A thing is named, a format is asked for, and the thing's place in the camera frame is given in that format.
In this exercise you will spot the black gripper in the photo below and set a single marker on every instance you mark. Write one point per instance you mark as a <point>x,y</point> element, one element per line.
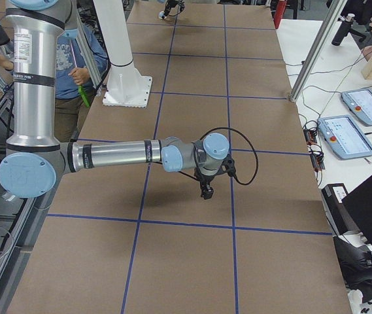
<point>171,4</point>
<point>206,180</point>

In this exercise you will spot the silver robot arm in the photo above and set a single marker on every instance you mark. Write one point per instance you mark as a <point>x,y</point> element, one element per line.
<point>39,152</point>

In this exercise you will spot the person in blue sweater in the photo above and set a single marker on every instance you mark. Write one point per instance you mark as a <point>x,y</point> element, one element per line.
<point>71,71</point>

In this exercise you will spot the green tool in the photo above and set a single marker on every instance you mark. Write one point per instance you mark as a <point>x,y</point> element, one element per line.
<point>82,93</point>

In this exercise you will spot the near blue teach pendant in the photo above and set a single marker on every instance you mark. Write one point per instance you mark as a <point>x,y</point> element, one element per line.
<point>345,138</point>

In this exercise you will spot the blue teach pendant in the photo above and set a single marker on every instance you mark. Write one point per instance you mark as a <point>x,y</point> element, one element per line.
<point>359,102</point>
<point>345,138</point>

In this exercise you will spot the black bottle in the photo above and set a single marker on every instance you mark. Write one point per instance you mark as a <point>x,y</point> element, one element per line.
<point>343,30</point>

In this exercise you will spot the far blue teach pendant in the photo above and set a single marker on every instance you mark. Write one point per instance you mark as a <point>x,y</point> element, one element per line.
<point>359,102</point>

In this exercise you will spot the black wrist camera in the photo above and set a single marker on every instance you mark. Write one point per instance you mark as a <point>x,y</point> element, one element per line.
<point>229,167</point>

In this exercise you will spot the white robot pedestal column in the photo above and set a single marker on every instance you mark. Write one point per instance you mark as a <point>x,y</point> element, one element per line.
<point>125,85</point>

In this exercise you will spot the aluminium frame post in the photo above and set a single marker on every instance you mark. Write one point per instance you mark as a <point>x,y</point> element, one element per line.
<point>319,42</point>

